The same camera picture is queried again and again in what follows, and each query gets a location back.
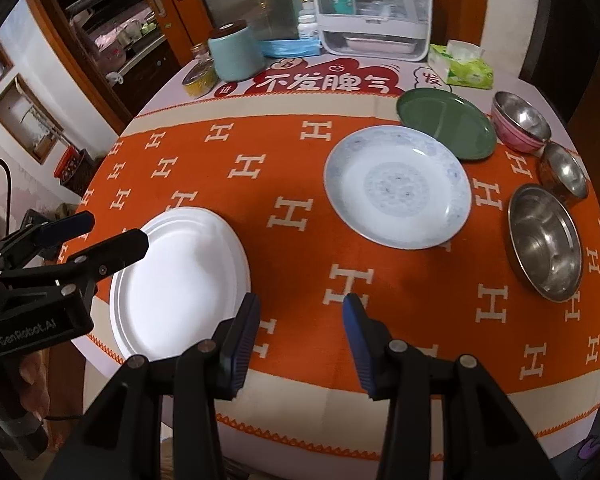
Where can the red basket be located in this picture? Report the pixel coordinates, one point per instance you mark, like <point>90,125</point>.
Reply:
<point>67,165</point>

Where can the yellow tin can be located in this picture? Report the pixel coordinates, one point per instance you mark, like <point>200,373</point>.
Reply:
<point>200,82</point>

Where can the orange printed tablecloth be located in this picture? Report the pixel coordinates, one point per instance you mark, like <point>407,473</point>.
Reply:
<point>305,170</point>

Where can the wooden framed wall panel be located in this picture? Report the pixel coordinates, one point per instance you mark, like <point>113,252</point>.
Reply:
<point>25,115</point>

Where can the green tissue pack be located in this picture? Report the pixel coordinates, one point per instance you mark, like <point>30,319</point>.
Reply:
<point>467,72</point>

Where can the small steel bowl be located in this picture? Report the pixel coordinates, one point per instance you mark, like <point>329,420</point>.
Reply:
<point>562,170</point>

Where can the brown wooden door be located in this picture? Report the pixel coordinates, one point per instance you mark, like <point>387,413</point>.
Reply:
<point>595,85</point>

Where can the blue patterned white plate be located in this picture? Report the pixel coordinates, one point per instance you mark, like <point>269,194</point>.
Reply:
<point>395,185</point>

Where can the wooden glass-door cabinet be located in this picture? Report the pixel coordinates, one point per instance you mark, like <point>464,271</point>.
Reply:
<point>145,75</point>

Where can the person's left hand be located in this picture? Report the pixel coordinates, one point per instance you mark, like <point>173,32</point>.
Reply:
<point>35,385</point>

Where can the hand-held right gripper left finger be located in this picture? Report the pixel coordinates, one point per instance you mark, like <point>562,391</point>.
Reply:
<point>242,345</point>

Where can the large steel bowl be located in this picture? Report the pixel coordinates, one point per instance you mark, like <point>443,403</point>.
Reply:
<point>545,245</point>

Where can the white clear-lid storage box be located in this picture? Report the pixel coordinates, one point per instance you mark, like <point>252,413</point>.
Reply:
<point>415,10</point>

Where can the teal canister brown lid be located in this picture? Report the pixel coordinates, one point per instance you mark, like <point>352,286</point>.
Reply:
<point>237,55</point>

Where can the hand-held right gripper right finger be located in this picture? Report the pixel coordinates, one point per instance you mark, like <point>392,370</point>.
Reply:
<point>357,340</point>

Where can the blue plastic packet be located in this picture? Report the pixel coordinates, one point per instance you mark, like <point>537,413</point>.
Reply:
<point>290,49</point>

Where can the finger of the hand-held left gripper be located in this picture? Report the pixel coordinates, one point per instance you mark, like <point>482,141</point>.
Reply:
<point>62,227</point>
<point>125,245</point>

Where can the plain white plate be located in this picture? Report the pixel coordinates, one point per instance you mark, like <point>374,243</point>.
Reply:
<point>180,280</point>

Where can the green plate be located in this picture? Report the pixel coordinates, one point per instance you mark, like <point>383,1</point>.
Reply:
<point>440,115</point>

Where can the pink steel-lined bowl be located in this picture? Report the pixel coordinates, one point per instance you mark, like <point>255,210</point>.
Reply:
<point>522,115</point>

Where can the person's dark printed clothing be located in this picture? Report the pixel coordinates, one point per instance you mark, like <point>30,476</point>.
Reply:
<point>587,447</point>

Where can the white medicine bottle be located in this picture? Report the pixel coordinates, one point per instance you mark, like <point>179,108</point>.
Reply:
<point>308,27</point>

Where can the glass jar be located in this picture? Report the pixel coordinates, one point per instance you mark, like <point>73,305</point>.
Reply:
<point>200,54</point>

